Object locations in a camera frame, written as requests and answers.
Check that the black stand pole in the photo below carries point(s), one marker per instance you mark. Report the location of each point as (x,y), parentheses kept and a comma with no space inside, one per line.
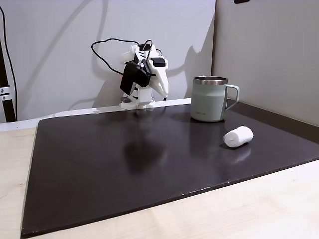
(6,104)

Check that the white clamp bracket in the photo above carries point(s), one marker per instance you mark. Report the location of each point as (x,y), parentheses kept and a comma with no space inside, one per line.
(4,93)

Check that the pale green steel mug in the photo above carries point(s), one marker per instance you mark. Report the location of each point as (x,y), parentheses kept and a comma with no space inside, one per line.
(208,102)

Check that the black table mat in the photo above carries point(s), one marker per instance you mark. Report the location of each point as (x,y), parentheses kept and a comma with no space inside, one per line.
(99,169)

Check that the black wall fixture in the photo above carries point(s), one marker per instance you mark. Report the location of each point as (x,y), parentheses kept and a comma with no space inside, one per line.
(241,1)

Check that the black camera box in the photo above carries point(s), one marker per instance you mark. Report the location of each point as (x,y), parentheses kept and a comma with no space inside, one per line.
(130,78)

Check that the white gauze roll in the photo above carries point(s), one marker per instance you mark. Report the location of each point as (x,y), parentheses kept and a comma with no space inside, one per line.
(238,137)

